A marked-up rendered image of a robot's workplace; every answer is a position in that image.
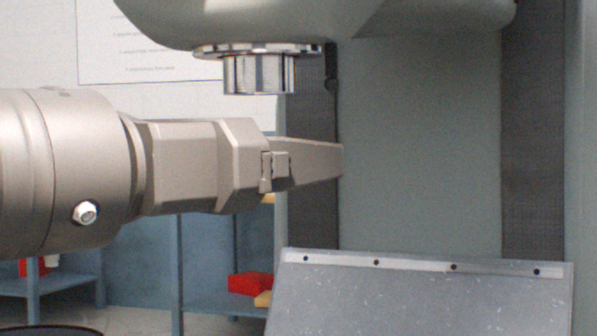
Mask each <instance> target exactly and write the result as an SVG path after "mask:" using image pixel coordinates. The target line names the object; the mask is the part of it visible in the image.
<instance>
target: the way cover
mask: <svg viewBox="0 0 597 336"><path fill-rule="evenodd" d="M329 252H330V255H328V253H329ZM290 258H291V261H290ZM316 261H317V262H316ZM517 261H520V262H518V263H517ZM511 264H512V265H511ZM537 266H538V267H537ZM292 267H293V268H292ZM317 269H318V270H317ZM316 270H317V271H316ZM443 270H445V274H443ZM323 271H324V272H323ZM322 272H323V273H322ZM307 277H309V278H308V279H307V280H306V279H305V278H307ZM449 277H450V278H451V279H452V280H451V281H450V280H446V278H449ZM430 278H433V280H430ZM477 278H478V279H479V280H480V282H479V281H478V280H477ZM328 279H329V280H330V282H328ZM529 279H530V280H533V281H530V280H529ZM318 283H321V284H318ZM573 283H574V262H562V261H545V260H510V259H492V258H475V257H458V256H439V255H422V254H403V253H386V252H370V253H368V252H358V251H351V250H333V249H316V248H298V247H281V246H280V249H279V254H278V260H277V264H276V269H275V278H274V283H273V288H272V292H271V298H270V302H269V309H268V313H267V322H266V327H265V332H264V336H571V321H572V301H573ZM487 284H489V285H487ZM490 285H492V287H490ZM356 286H357V287H356ZM529 286H531V287H529ZM541 286H543V288H541V289H538V287H541ZM334 287H336V289H335V288H334ZM355 287H356V289H355ZM288 290H290V292H288ZM467 290H468V291H469V293H468V292H467ZM338 291H339V295H338ZM379 294H382V296H379ZM308 299H310V301H308ZM552 299H554V300H556V302H554V301H552ZM558 300H560V301H562V302H564V303H563V304H561V303H559V302H558ZM365 301H366V302H367V306H366V303H365ZM553 304H554V305H555V306H556V307H554V306H553ZM314 307H316V308H317V309H315V308H314ZM404 307H406V308H404ZM448 308H449V309H450V310H448ZM499 308H501V310H500V311H499V312H498V310H499ZM287 309H288V310H289V313H287ZM403 316H404V318H402V317H403ZM551 318H552V320H553V322H552V323H551V320H550V319H551ZM418 321H419V322H418ZM355 323H356V324H355ZM447 323H448V324H447ZM490 324H491V327H490V328H489V326H490ZM351 325H352V327H351ZM307 327H309V329H307ZM498 327H499V329H498ZM321 329H322V330H321ZM320 330H321V331H320ZM500 330H503V331H500ZM302 331H303V332H302ZM319 331H320V333H319ZM358 331H360V332H358ZM301 332H302V333H301ZM305 332H308V333H305ZM309 332H312V333H309ZM300 333H301V334H300ZM321 333H322V335H321Z"/></svg>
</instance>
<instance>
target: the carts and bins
mask: <svg viewBox="0 0 597 336"><path fill-rule="evenodd" d="M0 336H104V335H103V333H101V332H98V331H96V329H92V328H90V327H86V326H80V325H72V324H63V325H28V326H18V327H9V328H3V329H0Z"/></svg>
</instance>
